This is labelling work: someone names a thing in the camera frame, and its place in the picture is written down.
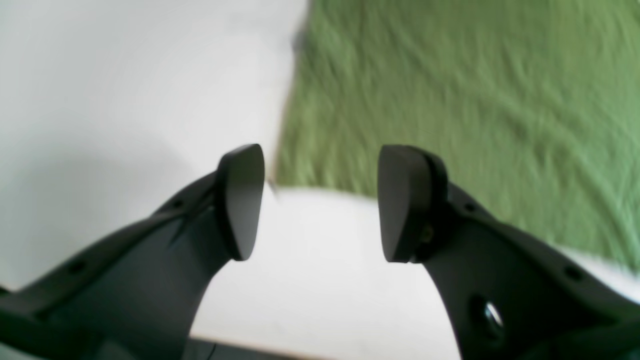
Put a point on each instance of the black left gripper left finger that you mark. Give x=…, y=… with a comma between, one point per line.
x=134, y=294

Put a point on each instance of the olive green T-shirt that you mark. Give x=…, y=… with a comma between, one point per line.
x=533, y=105

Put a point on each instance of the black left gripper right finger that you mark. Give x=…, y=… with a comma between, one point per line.
x=507, y=294

